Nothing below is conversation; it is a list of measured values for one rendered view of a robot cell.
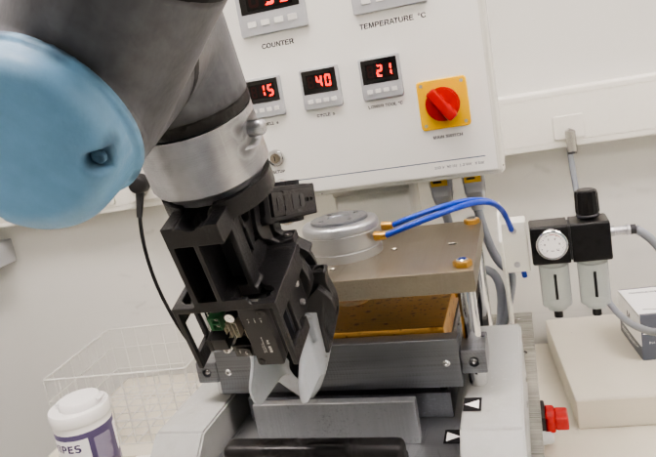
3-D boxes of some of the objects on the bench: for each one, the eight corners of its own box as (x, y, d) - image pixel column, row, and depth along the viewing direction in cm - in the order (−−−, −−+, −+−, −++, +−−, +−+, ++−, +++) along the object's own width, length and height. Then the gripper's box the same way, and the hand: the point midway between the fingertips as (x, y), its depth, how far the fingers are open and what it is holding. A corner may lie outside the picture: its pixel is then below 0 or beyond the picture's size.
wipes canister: (89, 472, 104) (66, 385, 101) (139, 469, 102) (117, 381, 99) (58, 507, 95) (31, 414, 92) (111, 505, 93) (87, 409, 91)
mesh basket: (121, 388, 134) (106, 328, 132) (242, 377, 129) (229, 315, 126) (60, 449, 113) (41, 380, 110) (201, 440, 107) (184, 367, 105)
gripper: (116, 230, 38) (233, 463, 49) (259, 214, 35) (349, 464, 46) (173, 160, 45) (264, 376, 56) (295, 142, 42) (366, 372, 53)
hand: (306, 377), depth 53 cm, fingers closed
